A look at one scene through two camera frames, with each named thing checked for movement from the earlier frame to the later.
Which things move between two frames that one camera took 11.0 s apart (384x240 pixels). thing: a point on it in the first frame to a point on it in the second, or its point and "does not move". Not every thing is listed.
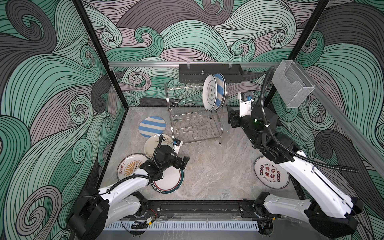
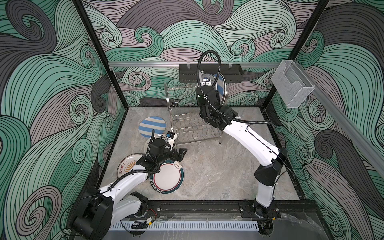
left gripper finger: x=185 y=160 to x=181 y=153
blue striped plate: x=150 y=126 does not move
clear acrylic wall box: x=292 y=83 does not move
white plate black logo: x=176 y=144 to x=170 y=138
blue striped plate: x=221 y=90 does not move
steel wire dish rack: x=191 y=121 does not move
